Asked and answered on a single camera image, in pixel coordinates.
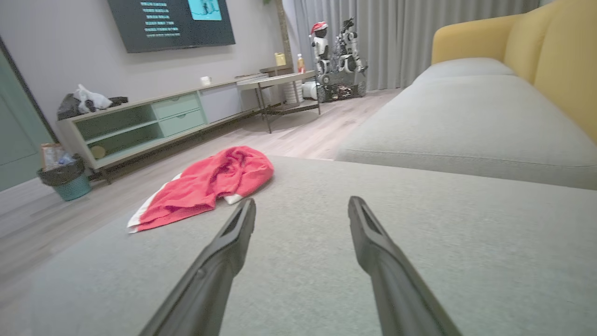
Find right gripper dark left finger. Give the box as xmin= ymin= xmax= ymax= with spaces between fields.
xmin=139 ymin=198 xmax=257 ymax=336

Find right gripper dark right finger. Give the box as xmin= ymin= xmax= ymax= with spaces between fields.
xmin=348 ymin=196 xmax=463 ymax=336

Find red mesh garment, white trim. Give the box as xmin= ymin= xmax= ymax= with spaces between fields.
xmin=127 ymin=146 xmax=275 ymax=233

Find grey ottoman cushion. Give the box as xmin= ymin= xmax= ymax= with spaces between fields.
xmin=28 ymin=155 xmax=597 ymax=336

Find long pale green TV cabinet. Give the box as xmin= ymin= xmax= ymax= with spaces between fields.
xmin=57 ymin=77 xmax=262 ymax=171

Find teal waste bin, black liner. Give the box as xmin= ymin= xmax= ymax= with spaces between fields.
xmin=37 ymin=154 xmax=92 ymax=202

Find long grey sofa seat cushion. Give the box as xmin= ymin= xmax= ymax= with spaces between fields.
xmin=335 ymin=75 xmax=597 ymax=190

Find white ribbed cylinder basket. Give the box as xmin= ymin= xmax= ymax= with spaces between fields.
xmin=284 ymin=80 xmax=305 ymax=105

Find paper trash in bin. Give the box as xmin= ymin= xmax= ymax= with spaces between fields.
xmin=41 ymin=143 xmax=75 ymax=169

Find low table, black legs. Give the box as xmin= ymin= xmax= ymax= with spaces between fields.
xmin=237 ymin=70 xmax=322 ymax=134

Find grey tracked robot vehicle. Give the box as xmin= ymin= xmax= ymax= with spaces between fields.
xmin=316 ymin=69 xmax=368 ymax=103

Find crumpled white cloth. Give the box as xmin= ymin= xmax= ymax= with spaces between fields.
xmin=74 ymin=84 xmax=113 ymax=114

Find black bag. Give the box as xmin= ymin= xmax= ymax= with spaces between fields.
xmin=57 ymin=93 xmax=129 ymax=121

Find short grey sofa seat cushion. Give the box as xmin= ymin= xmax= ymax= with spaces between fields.
xmin=413 ymin=57 xmax=517 ymax=85

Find teal door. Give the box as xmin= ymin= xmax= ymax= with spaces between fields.
xmin=0 ymin=37 xmax=59 ymax=192

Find white and black humanoid robot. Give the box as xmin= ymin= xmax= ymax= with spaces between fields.
xmin=332 ymin=18 xmax=368 ymax=74

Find white humanoid robot, red hat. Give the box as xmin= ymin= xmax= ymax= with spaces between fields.
xmin=309 ymin=21 xmax=333 ymax=75

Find grey pleated curtain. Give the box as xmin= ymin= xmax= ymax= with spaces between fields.
xmin=282 ymin=0 xmax=541 ymax=91

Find brown tree trunk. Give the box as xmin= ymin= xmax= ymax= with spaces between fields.
xmin=264 ymin=0 xmax=293 ymax=66

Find yellow sofa backrest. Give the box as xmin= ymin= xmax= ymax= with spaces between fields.
xmin=431 ymin=0 xmax=597 ymax=143

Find wall-mounted black television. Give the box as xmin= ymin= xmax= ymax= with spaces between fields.
xmin=107 ymin=0 xmax=236 ymax=54

